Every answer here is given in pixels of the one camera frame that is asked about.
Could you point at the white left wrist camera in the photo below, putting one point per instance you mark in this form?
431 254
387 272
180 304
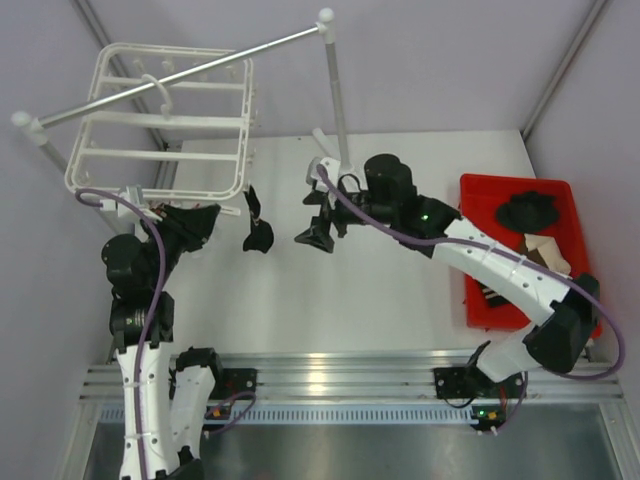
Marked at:
128 206

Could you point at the black white-striped sock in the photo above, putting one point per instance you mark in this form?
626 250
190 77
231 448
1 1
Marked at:
261 236

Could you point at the red plastic tray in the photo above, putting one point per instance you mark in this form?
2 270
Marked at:
480 198

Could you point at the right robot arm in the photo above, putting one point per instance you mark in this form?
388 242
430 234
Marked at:
561 311

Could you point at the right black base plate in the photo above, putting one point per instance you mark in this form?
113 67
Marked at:
469 383

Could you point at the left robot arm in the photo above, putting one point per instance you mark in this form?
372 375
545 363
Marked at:
165 396

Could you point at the silver clothes rack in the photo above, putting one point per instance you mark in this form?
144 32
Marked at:
146 102

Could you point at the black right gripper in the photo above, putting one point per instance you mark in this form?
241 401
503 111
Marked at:
334 214

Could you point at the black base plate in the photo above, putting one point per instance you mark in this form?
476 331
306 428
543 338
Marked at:
469 383
232 381

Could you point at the white plastic clip hanger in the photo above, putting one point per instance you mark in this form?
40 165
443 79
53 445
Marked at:
112 175

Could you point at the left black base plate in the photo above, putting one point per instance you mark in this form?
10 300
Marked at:
232 381

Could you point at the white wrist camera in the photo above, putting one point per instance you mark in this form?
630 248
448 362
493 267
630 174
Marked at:
337 174
128 206

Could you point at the brown cream striped sock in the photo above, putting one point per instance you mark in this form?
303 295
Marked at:
545 251

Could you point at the black sock bundle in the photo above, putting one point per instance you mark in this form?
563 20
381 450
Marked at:
528 212

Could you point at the aluminium mounting rail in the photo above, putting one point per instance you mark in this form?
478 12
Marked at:
364 376

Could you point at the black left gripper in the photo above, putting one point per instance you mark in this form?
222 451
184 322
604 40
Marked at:
192 224

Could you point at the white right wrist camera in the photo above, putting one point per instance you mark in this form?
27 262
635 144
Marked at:
337 174

